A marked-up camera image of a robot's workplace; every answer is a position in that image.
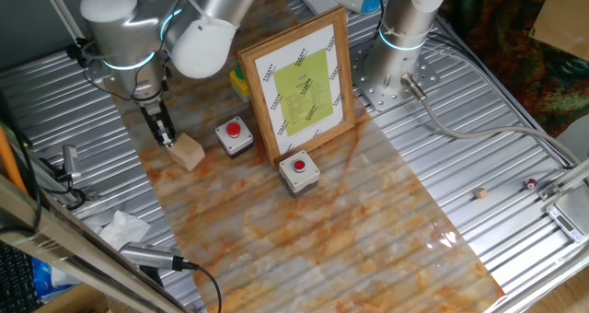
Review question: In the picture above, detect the silver camera with bracket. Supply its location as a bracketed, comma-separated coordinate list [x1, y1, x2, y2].
[118, 241, 200, 273]

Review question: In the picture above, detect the brown cardboard sheet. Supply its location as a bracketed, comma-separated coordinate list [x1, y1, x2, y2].
[528, 0, 589, 64]

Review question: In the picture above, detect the crumpled white tissue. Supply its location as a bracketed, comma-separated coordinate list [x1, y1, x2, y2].
[85, 209, 153, 252]

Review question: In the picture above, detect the orange stick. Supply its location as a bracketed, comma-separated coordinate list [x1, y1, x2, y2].
[0, 126, 28, 195]

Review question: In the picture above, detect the brown cardboard box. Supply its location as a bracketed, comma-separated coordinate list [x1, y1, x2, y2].
[35, 283, 114, 313]

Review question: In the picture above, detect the black base cable bundle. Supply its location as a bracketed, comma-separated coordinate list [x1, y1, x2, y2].
[375, 0, 390, 33]

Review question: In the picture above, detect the silver camera on mount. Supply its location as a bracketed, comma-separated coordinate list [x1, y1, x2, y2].
[62, 144, 83, 181]

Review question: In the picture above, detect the silver digital scale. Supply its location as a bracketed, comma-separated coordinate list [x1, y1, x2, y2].
[545, 183, 589, 244]

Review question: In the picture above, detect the silver stand pole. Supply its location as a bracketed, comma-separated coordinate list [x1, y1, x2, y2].
[37, 0, 87, 42]

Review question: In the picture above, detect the black wrapped cable connector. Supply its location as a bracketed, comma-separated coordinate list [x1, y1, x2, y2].
[65, 37, 94, 69]

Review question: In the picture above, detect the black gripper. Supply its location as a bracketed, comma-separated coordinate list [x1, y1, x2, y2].
[139, 99, 179, 147]

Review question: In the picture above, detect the light wooden block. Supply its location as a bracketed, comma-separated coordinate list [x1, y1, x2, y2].
[166, 133, 206, 172]

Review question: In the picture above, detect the red button grey box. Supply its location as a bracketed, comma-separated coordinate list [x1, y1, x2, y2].
[214, 115, 255, 159]
[277, 148, 321, 198]

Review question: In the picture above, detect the orange marble pattern mat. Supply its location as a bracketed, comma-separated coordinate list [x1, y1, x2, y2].
[87, 0, 506, 313]

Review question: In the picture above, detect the aluminium rail bracket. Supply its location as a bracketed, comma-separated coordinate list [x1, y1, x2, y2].
[537, 158, 589, 202]

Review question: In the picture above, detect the colourful patterned cloth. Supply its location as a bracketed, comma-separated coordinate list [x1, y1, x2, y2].
[439, 0, 589, 138]

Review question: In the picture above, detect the blue tissue pack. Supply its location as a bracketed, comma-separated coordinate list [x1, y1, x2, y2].
[30, 256, 77, 303]

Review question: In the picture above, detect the black keyboard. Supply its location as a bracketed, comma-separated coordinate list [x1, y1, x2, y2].
[0, 241, 43, 313]

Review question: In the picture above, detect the black camera cable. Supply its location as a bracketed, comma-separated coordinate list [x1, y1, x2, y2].
[183, 261, 223, 313]

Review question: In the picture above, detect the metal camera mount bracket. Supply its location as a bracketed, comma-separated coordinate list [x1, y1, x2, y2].
[27, 156, 100, 211]

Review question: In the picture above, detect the thick grey cable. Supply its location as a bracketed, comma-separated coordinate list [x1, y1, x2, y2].
[399, 72, 583, 167]

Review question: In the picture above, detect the aluminium frame beam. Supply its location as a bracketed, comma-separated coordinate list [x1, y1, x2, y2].
[0, 172, 190, 313]

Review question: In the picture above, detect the wooden picture frame stand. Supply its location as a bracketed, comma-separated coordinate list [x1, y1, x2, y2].
[236, 5, 356, 168]

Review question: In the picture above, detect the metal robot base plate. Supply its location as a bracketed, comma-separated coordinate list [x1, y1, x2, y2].
[352, 43, 442, 112]

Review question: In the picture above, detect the grey plastic cover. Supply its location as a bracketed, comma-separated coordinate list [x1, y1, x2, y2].
[554, 114, 589, 163]

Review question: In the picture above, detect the green button yellow box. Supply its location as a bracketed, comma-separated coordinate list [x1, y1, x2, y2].
[228, 64, 252, 103]

